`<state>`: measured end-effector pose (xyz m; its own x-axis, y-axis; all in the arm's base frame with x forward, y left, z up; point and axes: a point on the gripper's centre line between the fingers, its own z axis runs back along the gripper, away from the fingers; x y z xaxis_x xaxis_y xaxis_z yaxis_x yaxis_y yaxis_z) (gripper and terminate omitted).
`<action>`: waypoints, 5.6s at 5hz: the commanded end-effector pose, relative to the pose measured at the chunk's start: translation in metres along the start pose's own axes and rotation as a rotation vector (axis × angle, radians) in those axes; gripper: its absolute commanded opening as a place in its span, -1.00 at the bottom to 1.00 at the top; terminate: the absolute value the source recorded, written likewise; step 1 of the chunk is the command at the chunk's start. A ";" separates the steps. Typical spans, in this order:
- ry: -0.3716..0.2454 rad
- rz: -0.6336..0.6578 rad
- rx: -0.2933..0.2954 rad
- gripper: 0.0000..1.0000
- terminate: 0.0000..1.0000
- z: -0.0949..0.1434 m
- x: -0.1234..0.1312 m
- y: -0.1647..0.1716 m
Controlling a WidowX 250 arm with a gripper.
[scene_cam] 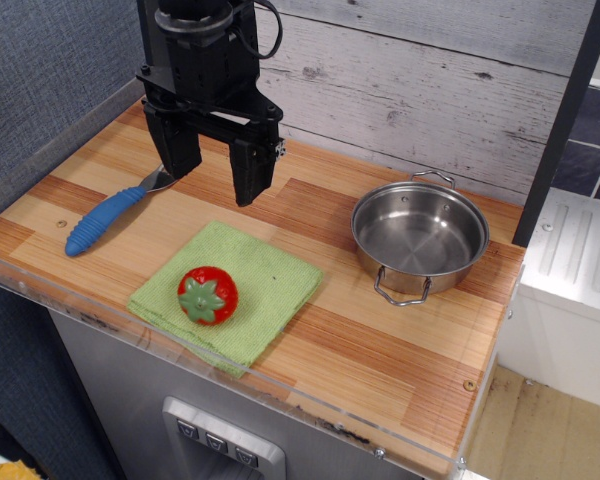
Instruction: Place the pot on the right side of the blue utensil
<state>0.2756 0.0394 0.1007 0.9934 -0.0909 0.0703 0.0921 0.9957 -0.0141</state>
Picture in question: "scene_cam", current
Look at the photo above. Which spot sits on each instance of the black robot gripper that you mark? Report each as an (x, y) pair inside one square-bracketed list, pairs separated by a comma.
[(206, 84)]

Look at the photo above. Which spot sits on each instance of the stainless steel pot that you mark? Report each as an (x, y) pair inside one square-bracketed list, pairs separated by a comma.
[(418, 237)]

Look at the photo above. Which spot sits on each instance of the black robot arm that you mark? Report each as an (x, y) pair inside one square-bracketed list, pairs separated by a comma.
[(195, 7)]

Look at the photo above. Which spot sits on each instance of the red toy strawberry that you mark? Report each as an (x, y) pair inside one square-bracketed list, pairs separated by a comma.
[(208, 295)]

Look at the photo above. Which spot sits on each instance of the green folded cloth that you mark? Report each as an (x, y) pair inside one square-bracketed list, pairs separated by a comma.
[(272, 284)]

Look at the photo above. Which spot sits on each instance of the clear acrylic left guard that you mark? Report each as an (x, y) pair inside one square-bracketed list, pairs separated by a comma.
[(16, 181)]

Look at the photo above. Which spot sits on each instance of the clear acrylic guard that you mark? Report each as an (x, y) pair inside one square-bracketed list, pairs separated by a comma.
[(425, 462), (16, 181)]

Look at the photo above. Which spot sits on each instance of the clear acrylic front guard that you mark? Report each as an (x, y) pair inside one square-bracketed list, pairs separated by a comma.
[(425, 462)]

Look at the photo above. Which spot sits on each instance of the grey toy fridge cabinet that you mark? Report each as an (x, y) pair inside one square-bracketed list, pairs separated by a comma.
[(127, 377)]

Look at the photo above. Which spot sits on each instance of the silver dispenser button panel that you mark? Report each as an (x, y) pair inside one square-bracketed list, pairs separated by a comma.
[(208, 447)]

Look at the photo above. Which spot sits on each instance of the yellow object bottom left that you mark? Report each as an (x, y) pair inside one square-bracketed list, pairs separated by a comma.
[(17, 471)]

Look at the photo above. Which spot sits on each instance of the white toy sink unit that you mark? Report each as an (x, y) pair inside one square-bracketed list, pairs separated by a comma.
[(552, 332)]

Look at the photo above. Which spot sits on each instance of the blue handled metal fork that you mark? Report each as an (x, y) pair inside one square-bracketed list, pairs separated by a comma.
[(92, 226)]

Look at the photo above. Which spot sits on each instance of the left black vertical post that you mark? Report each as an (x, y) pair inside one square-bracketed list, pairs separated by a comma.
[(149, 31)]

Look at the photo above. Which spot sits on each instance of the black vertical post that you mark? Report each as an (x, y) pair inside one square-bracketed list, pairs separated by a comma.
[(576, 89), (149, 31)]

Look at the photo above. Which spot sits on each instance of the right black vertical post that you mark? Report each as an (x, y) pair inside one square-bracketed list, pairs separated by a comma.
[(576, 89)]

